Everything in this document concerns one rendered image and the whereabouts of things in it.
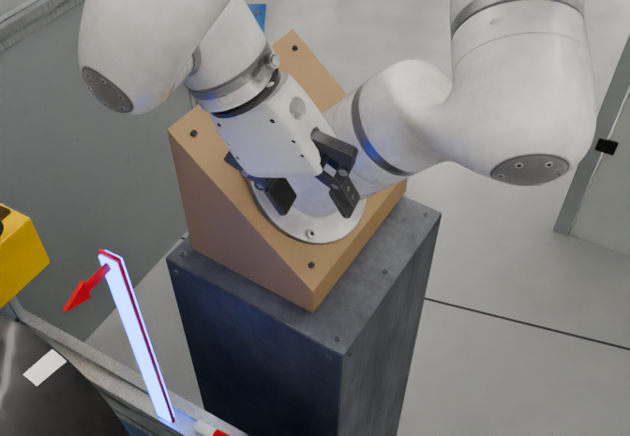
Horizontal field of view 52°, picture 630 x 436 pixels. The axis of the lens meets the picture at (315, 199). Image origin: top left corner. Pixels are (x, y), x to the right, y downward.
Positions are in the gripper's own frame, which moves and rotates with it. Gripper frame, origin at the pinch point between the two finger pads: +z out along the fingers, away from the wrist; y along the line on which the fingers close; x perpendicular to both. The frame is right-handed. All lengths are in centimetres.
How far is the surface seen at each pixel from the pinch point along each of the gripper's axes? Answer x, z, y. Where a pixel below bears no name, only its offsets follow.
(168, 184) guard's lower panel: -52, 53, 111
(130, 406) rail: 21.4, 18.1, 29.3
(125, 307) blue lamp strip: 17.9, -3.2, 12.9
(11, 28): -30, -14, 82
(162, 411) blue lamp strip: 21.0, 17.1, 22.3
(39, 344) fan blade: 26.0, -9.4, 11.5
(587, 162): -111, 105, 11
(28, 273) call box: 14.8, -1.2, 37.6
